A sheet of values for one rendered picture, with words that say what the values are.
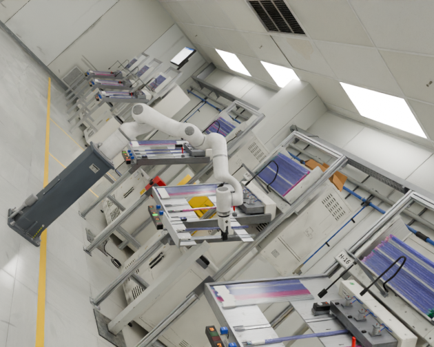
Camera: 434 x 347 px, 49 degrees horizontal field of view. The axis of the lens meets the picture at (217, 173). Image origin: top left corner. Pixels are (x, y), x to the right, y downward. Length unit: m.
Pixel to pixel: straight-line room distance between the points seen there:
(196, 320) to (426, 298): 1.76
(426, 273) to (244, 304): 0.86
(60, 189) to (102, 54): 8.71
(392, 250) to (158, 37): 9.86
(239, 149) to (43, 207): 2.22
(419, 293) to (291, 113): 4.73
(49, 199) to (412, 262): 2.12
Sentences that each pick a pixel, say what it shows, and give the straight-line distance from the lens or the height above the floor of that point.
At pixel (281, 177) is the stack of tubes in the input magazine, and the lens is 3.58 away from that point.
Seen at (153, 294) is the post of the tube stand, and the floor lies 0.36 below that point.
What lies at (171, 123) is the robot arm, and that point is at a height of 1.16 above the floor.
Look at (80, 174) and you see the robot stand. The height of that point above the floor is 0.52.
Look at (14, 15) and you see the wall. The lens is 11.63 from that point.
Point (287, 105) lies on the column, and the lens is 6.77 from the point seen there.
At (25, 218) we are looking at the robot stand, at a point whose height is 0.09.
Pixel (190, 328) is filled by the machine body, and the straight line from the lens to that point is 3.62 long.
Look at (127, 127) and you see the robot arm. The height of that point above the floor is 0.94.
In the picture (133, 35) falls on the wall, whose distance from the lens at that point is 11.75.
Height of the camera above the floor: 1.11
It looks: 1 degrees up
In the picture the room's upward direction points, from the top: 47 degrees clockwise
